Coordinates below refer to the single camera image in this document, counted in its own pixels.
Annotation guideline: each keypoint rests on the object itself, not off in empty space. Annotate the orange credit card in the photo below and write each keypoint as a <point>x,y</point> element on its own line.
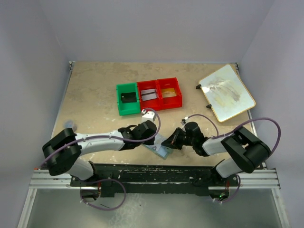
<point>168,92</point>

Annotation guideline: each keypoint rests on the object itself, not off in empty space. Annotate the black card in green bin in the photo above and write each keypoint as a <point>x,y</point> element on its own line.
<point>129,97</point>

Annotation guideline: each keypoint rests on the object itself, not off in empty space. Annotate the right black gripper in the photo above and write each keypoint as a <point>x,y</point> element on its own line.
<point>178,137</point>

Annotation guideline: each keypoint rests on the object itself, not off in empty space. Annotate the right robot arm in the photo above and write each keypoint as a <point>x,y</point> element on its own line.
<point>246,151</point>

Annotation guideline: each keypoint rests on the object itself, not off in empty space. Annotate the right red plastic bin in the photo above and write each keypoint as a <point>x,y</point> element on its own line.
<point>171,102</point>

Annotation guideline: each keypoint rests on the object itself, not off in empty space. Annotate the green plastic bin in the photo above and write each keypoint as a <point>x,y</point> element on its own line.
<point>127,108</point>

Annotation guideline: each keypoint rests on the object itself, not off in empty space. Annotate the whiteboard with wooden frame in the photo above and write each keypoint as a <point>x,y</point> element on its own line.
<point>226,93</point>

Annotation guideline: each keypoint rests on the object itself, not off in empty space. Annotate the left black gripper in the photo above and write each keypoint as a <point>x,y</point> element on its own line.
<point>149,140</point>

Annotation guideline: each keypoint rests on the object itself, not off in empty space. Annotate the red plastic bin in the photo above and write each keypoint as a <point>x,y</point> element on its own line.
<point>171,102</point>
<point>155,103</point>

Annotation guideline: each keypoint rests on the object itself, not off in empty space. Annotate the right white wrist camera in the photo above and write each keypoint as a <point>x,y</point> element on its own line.
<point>184,120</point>

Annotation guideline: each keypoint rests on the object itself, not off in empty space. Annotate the white striped card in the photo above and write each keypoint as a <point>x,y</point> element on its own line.
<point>148,94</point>

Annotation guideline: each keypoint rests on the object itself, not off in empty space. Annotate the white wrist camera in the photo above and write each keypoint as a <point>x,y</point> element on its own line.
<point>184,120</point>
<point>148,115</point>

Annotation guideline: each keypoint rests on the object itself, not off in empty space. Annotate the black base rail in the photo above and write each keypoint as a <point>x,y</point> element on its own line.
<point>155,179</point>

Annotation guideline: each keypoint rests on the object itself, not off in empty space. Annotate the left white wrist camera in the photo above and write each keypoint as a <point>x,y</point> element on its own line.
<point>148,115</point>

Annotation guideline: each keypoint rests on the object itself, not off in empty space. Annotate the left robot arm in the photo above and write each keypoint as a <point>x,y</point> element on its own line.
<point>62,153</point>

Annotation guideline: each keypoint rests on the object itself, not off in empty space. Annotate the middle red plastic bin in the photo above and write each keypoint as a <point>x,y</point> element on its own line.
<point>155,103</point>

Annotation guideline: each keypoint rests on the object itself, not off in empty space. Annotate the green card holder wallet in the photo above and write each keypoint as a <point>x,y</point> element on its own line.
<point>157,147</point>

